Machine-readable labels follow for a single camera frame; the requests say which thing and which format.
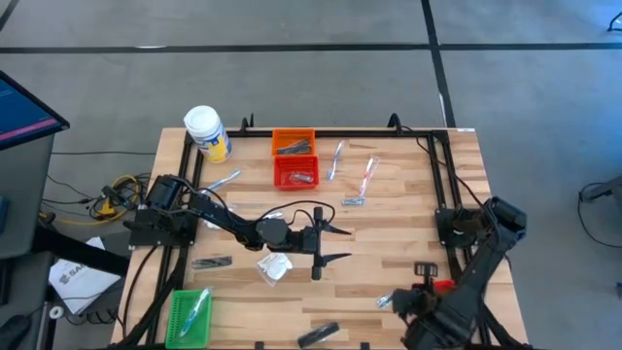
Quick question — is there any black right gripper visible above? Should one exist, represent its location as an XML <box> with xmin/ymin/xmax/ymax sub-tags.
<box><xmin>391</xmin><ymin>262</ymin><xmax>441</xmax><ymax>325</ymax></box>

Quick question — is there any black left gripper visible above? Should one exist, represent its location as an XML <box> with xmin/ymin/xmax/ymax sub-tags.
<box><xmin>285</xmin><ymin>206</ymin><xmax>353</xmax><ymax>282</ymax></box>

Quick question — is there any large red plastic basket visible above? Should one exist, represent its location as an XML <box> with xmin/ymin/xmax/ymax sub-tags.
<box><xmin>411</xmin><ymin>279</ymin><xmax>458</xmax><ymax>298</ymax></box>

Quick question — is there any cotton pads plastic bag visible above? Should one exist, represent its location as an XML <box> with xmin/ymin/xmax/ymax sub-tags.
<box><xmin>256</xmin><ymin>250</ymin><xmax>294</xmax><ymax>287</ymax></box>

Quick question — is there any packaged red toothbrush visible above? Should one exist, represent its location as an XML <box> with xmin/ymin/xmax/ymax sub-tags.
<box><xmin>358</xmin><ymin>155</ymin><xmax>381</xmax><ymax>198</ymax></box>

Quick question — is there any small red plastic basket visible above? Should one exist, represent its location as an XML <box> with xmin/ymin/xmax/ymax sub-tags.
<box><xmin>273</xmin><ymin>155</ymin><xmax>321</xmax><ymax>192</ymax></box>

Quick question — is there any orange plastic basket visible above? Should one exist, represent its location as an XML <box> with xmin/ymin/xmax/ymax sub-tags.
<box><xmin>271</xmin><ymin>128</ymin><xmax>317</xmax><ymax>157</ymax></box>

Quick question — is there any packaged light blue toothbrush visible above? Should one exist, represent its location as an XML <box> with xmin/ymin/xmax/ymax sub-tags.
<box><xmin>198</xmin><ymin>168</ymin><xmax>243</xmax><ymax>195</ymax></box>

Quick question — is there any blue white toothbrush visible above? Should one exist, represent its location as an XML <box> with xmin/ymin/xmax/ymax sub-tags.
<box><xmin>178</xmin><ymin>286</ymin><xmax>211</xmax><ymax>338</ymax></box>

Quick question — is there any Lysol wipes canister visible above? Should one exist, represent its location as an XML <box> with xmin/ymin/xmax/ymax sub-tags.
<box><xmin>183</xmin><ymin>104</ymin><xmax>233</xmax><ymax>164</ymax></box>

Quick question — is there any green plastic basket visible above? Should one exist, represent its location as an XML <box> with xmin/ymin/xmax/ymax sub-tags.
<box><xmin>164</xmin><ymin>289</ymin><xmax>214</xmax><ymax>350</ymax></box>

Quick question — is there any black cart base beam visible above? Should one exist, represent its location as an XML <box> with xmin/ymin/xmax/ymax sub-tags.
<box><xmin>31</xmin><ymin>226</ymin><xmax>130</xmax><ymax>277</ymax></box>

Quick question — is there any white printed booklet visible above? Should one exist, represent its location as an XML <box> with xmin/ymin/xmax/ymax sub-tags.
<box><xmin>48</xmin><ymin>236</ymin><xmax>122</xmax><ymax>316</ymax></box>

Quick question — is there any grey monitor cart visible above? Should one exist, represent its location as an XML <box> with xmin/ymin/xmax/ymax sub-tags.
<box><xmin>0</xmin><ymin>133</ymin><xmax>55</xmax><ymax>262</ymax></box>

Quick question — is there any blue screen monitor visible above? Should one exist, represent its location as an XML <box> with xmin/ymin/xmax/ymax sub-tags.
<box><xmin>0</xmin><ymin>70</ymin><xmax>71</xmax><ymax>151</ymax></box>

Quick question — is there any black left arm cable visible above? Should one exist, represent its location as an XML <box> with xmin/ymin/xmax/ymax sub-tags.
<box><xmin>191</xmin><ymin>177</ymin><xmax>336</xmax><ymax>229</ymax></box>

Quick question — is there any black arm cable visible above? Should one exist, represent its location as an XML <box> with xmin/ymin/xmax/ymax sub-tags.
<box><xmin>400</xmin><ymin>124</ymin><xmax>490</xmax><ymax>210</ymax></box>
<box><xmin>191</xmin><ymin>177</ymin><xmax>336</xmax><ymax>229</ymax></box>

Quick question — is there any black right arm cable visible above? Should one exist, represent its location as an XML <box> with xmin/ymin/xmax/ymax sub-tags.
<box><xmin>400</xmin><ymin>124</ymin><xmax>490</xmax><ymax>210</ymax></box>

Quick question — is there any yellow floor cable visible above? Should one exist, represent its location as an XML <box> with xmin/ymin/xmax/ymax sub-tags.
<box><xmin>41</xmin><ymin>173</ymin><xmax>143</xmax><ymax>228</ymax></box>

